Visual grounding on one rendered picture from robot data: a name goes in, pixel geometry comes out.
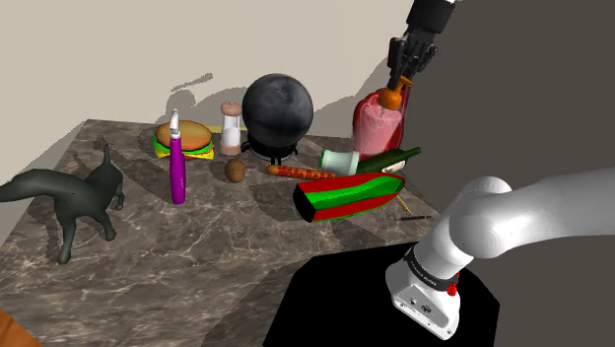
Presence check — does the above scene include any dark green dog figure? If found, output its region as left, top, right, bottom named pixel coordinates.
left=0, top=144, right=126, bottom=266

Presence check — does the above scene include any burger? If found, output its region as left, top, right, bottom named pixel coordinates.
left=152, top=119, right=216, bottom=162

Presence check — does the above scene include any dark green wine bottle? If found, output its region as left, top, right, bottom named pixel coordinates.
left=355, top=145, right=423, bottom=175

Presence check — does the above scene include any salt shaker with brown cap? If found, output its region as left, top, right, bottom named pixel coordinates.
left=219, top=101, right=243, bottom=157

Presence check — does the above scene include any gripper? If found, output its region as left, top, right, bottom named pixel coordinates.
left=387, top=0, right=455, bottom=91

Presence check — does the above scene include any black ball on stand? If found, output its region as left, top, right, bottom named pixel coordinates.
left=240, top=72, right=315, bottom=166

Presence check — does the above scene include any brown kiwi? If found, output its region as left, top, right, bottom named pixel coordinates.
left=224, top=158, right=246, bottom=184

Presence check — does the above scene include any purple handled knife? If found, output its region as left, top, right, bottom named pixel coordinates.
left=168, top=108, right=187, bottom=206

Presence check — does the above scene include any orange red sausage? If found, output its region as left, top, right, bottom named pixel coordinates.
left=265, top=164, right=338, bottom=181

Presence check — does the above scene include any red translucent bag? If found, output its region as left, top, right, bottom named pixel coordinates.
left=352, top=86, right=412, bottom=162

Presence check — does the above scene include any black robot stand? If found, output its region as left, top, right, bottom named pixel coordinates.
left=262, top=242, right=501, bottom=347

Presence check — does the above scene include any clear bottle with orange cap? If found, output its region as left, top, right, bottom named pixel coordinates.
left=370, top=76, right=414, bottom=155

